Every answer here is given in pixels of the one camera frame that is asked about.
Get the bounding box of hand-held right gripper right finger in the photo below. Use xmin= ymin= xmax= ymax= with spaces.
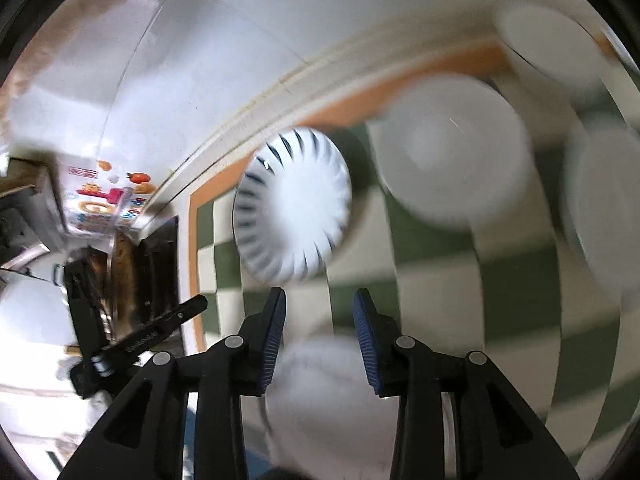
xmin=352 ymin=288 xmax=581 ymax=480

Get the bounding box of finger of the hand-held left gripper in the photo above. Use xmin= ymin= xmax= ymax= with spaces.
xmin=63 ymin=262 xmax=110 ymax=357
xmin=90 ymin=295 xmax=209 ymax=373

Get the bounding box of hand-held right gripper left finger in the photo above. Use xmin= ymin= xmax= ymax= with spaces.
xmin=57 ymin=287 xmax=288 ymax=480

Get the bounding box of group of colourful wall stickers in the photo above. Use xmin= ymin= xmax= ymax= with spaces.
xmin=67 ymin=159 xmax=157 ymax=234

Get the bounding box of green white checkered mat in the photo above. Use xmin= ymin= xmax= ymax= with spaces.
xmin=187 ymin=40 xmax=640 ymax=467

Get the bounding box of white bowl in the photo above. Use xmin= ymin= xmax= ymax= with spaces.
xmin=264 ymin=335 xmax=402 ymax=480
xmin=564 ymin=119 xmax=640 ymax=302

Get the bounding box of black induction cooktop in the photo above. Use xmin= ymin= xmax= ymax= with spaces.
xmin=137 ymin=216 xmax=181 ymax=322

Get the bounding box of white plate blue leaf pattern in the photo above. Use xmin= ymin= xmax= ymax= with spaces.
xmin=232 ymin=127 xmax=354 ymax=284

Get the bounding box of dark frying pan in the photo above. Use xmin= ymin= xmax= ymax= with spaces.
xmin=62 ymin=232 xmax=147 ymax=333

